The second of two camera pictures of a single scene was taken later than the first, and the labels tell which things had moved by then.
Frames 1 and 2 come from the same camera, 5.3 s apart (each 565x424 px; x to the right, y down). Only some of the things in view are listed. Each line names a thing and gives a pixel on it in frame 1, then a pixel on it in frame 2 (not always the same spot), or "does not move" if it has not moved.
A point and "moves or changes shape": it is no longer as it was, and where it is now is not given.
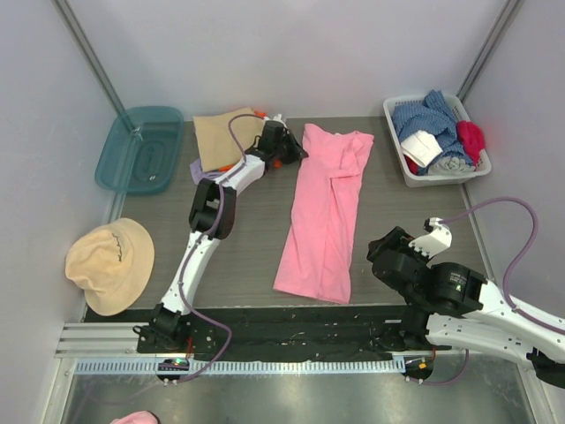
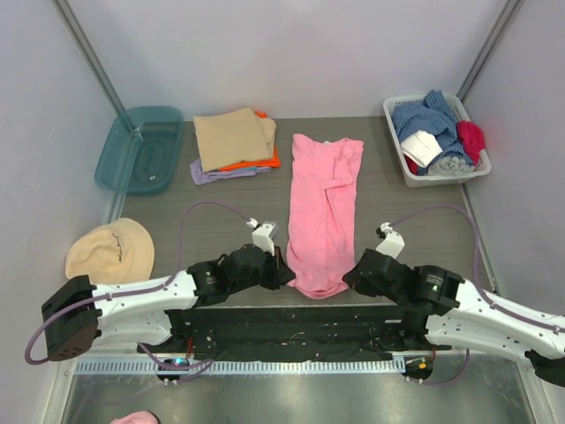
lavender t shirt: [199, 174] does not move
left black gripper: [286, 144] -> [274, 269]
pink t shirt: [319, 262] moves or changes shape
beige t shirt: [215, 146] does not move
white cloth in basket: [422, 148] does not move
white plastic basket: [450, 179] does not move
